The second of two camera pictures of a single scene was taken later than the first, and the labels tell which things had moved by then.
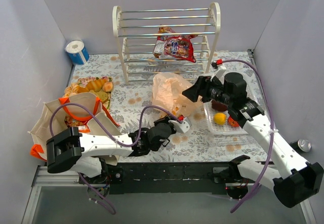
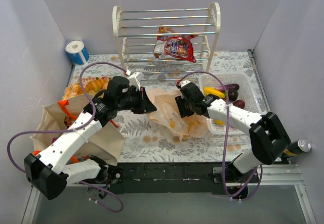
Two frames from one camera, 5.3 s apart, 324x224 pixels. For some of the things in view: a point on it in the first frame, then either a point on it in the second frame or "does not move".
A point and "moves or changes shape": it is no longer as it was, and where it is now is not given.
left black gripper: (166, 127) to (139, 100)
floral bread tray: (102, 87) does not move
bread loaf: (96, 85) does not move
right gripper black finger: (197, 89) to (183, 109)
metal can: (302, 144) does not move
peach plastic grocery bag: (167, 90) moves or changes shape
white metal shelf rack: (179, 41) does not move
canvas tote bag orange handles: (50, 121) does not move
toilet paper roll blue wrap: (77, 52) does not move
